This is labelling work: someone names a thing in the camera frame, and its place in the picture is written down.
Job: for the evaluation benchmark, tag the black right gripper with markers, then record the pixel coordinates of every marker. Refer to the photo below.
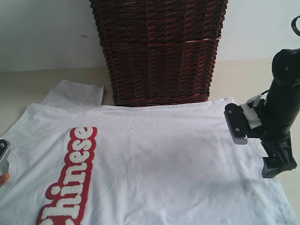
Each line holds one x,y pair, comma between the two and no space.
277,112

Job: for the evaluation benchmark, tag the white t-shirt with red lettering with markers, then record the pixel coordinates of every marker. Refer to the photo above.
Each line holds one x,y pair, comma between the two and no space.
74,161

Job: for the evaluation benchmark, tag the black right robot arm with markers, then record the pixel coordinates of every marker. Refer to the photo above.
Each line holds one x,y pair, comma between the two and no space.
286,68

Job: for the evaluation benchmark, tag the dark brown wicker basket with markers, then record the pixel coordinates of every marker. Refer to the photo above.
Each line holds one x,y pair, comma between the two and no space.
159,52

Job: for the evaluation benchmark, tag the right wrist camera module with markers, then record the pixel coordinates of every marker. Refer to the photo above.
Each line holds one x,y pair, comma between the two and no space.
246,120

